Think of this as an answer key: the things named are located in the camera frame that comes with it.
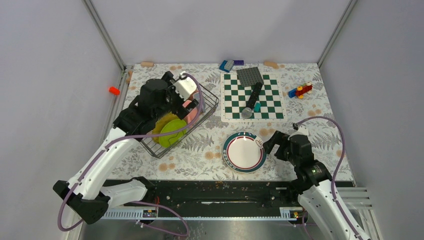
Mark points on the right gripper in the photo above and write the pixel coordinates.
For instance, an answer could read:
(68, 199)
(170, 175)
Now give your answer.
(276, 139)

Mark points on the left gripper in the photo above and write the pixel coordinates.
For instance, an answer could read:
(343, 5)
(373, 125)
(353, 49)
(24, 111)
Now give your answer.
(181, 110)

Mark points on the white plate green red rim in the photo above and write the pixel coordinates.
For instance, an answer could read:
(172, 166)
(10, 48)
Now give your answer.
(244, 152)

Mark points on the woven bamboo tray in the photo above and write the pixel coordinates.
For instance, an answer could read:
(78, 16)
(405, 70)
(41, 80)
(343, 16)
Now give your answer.
(168, 123)

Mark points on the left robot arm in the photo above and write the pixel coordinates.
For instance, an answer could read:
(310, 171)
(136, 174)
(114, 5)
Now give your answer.
(85, 193)

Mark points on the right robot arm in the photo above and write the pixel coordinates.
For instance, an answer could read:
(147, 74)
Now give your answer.
(314, 187)

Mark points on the pink ceramic mug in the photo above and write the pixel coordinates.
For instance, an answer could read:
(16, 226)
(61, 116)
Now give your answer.
(192, 113)

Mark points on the grey dotted mug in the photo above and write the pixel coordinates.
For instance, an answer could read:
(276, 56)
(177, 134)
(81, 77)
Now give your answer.
(202, 104)

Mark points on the teal rectangular block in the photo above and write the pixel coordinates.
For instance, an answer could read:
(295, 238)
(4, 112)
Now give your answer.
(257, 107)

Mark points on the tan wooden block left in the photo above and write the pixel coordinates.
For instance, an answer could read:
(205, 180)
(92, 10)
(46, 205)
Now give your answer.
(147, 64)

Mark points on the tan block at edge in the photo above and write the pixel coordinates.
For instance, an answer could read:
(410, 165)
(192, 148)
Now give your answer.
(129, 77)

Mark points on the colourful toy brick vehicle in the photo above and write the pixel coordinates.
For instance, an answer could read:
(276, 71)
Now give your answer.
(300, 90)

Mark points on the blue grey toy brick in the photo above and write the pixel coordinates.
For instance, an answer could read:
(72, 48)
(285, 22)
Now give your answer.
(226, 66)

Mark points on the grey studded building plate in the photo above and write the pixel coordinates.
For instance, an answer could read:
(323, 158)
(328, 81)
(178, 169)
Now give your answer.
(249, 76)

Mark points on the purple toy brick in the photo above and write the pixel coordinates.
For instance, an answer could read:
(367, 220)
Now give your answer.
(238, 62)

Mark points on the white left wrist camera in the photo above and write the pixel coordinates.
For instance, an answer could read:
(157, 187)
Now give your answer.
(185, 86)

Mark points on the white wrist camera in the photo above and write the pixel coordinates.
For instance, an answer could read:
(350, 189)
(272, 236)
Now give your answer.
(300, 130)
(185, 86)

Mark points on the black wire dish rack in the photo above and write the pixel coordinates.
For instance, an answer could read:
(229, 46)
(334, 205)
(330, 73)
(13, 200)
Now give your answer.
(158, 151)

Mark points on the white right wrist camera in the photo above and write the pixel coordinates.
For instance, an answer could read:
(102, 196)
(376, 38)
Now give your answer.
(300, 130)

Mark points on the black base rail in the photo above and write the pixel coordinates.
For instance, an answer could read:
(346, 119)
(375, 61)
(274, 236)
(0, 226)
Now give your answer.
(212, 200)

